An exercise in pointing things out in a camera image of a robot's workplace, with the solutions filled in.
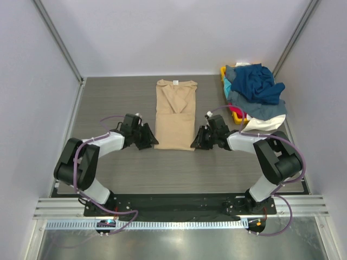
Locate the beige t-shirt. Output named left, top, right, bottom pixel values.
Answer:
left=155, top=79, right=197, bottom=151

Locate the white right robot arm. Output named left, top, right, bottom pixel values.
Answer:
left=191, top=126, right=306, bottom=213

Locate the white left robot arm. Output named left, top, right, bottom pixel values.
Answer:
left=54, top=123, right=159, bottom=212

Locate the yellow plastic bin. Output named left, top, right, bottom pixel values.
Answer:
left=220, top=66, right=242, bottom=125

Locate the pink red t-shirt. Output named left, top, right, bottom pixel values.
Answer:
left=229, top=103, right=247, bottom=118

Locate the grey-blue t-shirt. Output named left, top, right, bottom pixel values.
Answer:
left=225, top=63, right=287, bottom=121

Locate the cyan t-shirt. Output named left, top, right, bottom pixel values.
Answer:
left=223, top=77, right=232, bottom=98

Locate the dark blue t-shirt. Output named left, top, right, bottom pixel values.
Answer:
left=231, top=63, right=285, bottom=105

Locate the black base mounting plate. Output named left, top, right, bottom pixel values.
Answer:
left=81, top=192, right=278, bottom=220

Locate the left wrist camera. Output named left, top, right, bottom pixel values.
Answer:
left=116, top=113, right=142, bottom=132

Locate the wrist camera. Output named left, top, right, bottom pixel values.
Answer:
left=205, top=111, right=229, bottom=134
left=116, top=113, right=142, bottom=132

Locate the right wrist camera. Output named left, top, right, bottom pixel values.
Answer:
left=205, top=111, right=229, bottom=134

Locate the aluminium frame rail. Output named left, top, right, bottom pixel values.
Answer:
left=33, top=194, right=329, bottom=219

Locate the slotted cable duct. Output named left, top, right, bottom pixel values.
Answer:
left=46, top=218, right=248, bottom=231

